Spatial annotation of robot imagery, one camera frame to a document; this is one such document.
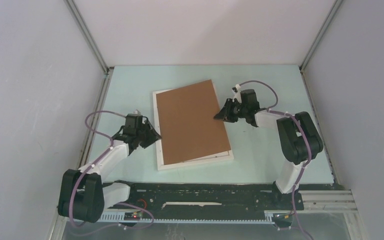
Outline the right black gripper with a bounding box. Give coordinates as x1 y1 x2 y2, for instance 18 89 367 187
214 98 248 124

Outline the brown backing board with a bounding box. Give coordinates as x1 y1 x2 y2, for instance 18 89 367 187
155 79 232 166

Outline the white picture frame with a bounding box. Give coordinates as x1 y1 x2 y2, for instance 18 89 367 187
152 79 235 171

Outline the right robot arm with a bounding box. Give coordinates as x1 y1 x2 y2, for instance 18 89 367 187
213 86 323 209

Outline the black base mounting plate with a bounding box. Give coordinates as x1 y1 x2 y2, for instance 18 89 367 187
106 181 305 220

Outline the left corner aluminium profile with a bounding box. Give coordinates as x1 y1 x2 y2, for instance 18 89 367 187
64 0 110 75

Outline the corner aluminium profile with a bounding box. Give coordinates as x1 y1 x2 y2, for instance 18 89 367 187
64 0 110 75
299 0 344 73

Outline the right corner aluminium profile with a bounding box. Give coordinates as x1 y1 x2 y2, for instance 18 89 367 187
299 0 344 73

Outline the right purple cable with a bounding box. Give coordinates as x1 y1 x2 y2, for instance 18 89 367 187
236 80 314 240

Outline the purple cable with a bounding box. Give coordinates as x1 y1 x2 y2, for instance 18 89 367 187
236 80 314 240
68 110 156 238

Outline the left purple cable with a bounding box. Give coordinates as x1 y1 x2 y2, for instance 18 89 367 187
68 110 156 238

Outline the white toothed cable duct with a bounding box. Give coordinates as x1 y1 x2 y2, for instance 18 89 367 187
66 211 276 225

